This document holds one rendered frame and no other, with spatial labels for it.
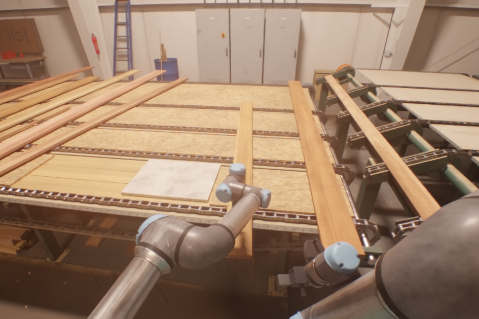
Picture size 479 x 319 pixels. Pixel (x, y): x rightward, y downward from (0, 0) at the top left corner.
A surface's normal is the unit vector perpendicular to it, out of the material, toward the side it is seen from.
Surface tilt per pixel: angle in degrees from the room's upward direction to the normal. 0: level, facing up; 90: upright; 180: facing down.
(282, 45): 90
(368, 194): 90
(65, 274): 0
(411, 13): 99
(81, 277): 0
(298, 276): 25
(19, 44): 90
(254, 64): 90
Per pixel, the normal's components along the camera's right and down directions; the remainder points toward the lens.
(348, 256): 0.18, -0.60
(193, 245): 0.15, -0.37
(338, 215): 0.00, -0.87
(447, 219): -0.59, -0.80
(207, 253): 0.41, -0.02
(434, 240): -0.80, -0.55
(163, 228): -0.04, -0.73
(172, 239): -0.23, -0.44
